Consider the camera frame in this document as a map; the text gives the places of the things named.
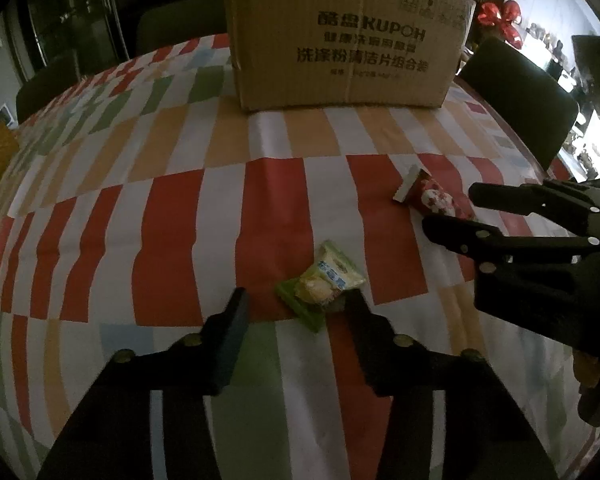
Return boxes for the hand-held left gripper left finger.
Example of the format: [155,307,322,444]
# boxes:
[37,287,251,480]

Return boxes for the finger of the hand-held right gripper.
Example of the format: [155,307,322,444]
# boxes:
[422,215,600,273]
[469,180,600,221]

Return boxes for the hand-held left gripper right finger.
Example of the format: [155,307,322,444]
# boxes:
[342,290,561,480]

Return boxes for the green yellow snack packet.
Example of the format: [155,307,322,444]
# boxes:
[275,240,367,333]

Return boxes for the red snack packet white end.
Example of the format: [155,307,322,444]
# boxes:
[393,165,476,221]

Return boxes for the brown cardboard box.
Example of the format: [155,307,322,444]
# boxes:
[222,0,478,113]

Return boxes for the person's right hand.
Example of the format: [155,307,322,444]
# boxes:
[572,350,600,428]

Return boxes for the dark dining chair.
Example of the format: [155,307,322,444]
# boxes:
[136,0,228,58]
[16,60,98,123]
[457,36,579,171]

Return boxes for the striped multicolour tablecloth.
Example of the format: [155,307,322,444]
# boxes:
[0,32,600,480]

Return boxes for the red foil balloons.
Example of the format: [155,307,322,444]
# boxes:
[478,1,523,48]

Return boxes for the cluttered wall shelf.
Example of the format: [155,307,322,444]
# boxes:
[522,20,600,181]

